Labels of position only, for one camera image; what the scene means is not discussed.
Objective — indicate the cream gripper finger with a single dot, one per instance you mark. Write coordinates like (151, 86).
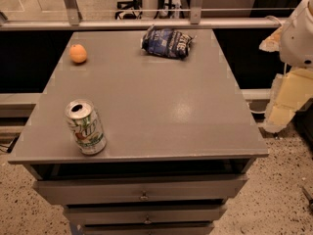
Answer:
(272, 42)

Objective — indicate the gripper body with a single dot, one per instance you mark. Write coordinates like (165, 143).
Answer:
(298, 41)

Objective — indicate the blue chip bag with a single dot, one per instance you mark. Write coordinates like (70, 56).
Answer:
(166, 43)

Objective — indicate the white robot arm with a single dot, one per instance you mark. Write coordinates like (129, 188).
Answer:
(296, 43)

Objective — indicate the white green 7up can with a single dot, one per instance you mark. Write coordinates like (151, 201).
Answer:
(85, 125)

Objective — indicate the black office chair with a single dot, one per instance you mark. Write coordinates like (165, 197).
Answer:
(128, 10)

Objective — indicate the grey drawer cabinet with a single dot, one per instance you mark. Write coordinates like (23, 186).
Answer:
(161, 117)

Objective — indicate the orange fruit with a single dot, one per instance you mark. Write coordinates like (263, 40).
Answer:
(77, 53)

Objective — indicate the metal window railing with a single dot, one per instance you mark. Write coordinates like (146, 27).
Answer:
(99, 14)

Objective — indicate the bottom grey drawer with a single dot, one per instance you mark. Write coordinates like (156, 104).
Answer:
(199, 228)

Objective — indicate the grey drawer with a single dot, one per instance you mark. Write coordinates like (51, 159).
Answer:
(199, 228)
(145, 214)
(137, 190)

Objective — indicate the middle grey drawer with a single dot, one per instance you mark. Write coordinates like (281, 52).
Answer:
(145, 214)

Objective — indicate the top grey drawer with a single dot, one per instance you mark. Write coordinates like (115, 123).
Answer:
(137, 190)

